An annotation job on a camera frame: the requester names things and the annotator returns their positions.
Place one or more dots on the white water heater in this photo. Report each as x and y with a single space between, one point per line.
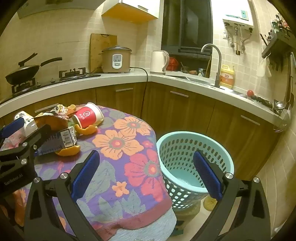
235 22

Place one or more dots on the yellow detergent bottle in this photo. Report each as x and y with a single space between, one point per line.
226 78

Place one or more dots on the black wok pan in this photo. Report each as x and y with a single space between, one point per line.
22 74

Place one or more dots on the wooden kitchen base cabinet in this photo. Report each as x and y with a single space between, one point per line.
185 109

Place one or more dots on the water heater pipes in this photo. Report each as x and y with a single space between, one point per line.
236 39

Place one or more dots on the white electric kettle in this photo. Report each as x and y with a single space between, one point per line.
158 61

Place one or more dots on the steel strainer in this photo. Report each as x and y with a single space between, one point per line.
283 120

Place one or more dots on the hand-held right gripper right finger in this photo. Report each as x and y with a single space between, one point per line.
208 176

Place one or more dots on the white wall cabinet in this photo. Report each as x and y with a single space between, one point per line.
129 14

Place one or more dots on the steel sink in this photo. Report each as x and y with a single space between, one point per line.
198 80

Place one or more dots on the light blue plastic basket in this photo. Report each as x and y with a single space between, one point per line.
175 148

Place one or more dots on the red container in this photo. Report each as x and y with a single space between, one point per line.
173 64

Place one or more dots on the dark carton with barcode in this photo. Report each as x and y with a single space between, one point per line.
66 136

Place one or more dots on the red paper cup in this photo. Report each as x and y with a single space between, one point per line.
86 115

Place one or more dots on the row of seasoning bottles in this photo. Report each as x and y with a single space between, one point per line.
278 23

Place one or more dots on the dark cloth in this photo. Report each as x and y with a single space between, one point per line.
261 100

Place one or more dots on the beige rice cooker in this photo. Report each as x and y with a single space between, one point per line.
115 60

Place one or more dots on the white hanging cloth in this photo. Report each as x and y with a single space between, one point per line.
264 67

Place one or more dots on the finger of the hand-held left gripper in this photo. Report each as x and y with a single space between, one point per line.
38 135
12 127

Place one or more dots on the dark wall rack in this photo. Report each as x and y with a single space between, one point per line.
277 46

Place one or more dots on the hanging steel ladle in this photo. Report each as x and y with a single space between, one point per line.
280 105

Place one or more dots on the floral purple tablecloth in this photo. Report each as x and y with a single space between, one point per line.
129 143

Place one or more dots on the red tomato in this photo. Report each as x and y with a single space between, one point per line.
250 93

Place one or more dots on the wooden cutting board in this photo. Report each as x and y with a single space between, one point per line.
97 51

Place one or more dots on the steel sink faucet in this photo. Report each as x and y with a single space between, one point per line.
218 69

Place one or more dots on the dark window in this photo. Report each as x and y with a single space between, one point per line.
185 27

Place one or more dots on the black gas stove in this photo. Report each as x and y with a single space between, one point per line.
69 74

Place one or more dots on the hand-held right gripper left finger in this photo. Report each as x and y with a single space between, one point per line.
86 176

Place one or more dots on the small dark bowl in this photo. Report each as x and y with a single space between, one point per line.
184 68

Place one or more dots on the white wall socket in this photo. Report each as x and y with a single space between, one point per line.
225 35

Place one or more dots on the grey range hood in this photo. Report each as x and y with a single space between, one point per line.
57 7

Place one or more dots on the orange snack packet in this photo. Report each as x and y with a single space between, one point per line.
54 122

